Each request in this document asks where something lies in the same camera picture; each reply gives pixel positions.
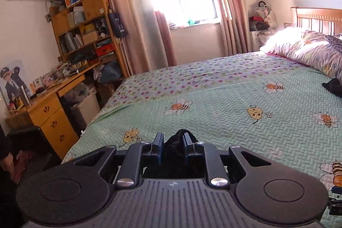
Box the dark hanging bag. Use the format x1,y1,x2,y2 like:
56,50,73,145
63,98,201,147
108,10,128,39

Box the blue cloth bundle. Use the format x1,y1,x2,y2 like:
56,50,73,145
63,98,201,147
93,61,123,85

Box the black cloth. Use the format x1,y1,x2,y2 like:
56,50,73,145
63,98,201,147
321,78,342,98

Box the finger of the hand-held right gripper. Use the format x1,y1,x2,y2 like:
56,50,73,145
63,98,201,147
328,197,342,216

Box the red box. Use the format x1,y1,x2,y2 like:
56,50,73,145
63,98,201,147
95,42,115,58

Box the black pants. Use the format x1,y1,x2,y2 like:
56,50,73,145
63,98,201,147
164,129,199,165

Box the white storage box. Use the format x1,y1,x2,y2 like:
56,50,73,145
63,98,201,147
70,94,101,130

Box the pink curtain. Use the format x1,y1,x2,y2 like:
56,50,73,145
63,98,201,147
100,0,178,77
202,0,253,56

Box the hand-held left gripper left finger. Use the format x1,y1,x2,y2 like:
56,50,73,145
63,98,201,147
72,132,164,189

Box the green bee quilt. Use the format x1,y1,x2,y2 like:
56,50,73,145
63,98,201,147
61,52,342,228

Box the floral pillow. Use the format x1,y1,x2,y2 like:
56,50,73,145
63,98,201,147
259,26,342,82

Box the white gift bag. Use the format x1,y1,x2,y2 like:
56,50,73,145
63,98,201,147
256,1,276,29

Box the dark patterned pillow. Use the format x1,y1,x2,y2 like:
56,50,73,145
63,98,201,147
324,34,342,53

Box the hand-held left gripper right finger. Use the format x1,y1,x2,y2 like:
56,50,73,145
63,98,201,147
183,132,272,189

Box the wooden desk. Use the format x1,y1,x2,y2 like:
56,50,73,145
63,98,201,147
5,62,100,160

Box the red patterned cloth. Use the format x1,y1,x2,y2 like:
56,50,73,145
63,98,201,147
11,150,34,185

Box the wooden bookshelf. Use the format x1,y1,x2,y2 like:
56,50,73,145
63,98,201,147
49,0,129,79

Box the cardboard box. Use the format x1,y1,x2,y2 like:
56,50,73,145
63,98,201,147
81,30,101,46

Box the wooden headboard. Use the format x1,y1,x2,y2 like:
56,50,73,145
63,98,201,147
290,6,342,36

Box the grey plastic bag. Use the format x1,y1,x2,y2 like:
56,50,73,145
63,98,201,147
63,82,90,104

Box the wall poster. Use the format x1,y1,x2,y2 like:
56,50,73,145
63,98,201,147
0,59,34,111

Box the white nightstand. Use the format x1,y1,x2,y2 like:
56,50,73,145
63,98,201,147
250,30,271,52

